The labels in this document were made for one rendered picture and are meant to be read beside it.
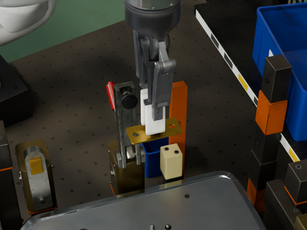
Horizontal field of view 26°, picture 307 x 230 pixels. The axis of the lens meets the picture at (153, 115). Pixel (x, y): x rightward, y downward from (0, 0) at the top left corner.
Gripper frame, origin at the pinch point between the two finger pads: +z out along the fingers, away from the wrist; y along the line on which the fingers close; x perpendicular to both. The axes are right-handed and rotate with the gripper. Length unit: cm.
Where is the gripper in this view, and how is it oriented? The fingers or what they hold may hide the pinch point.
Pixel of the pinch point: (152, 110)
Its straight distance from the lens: 101.6
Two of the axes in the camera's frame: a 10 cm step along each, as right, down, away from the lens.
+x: 9.5, -2.1, 2.3
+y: 3.1, 6.3, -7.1
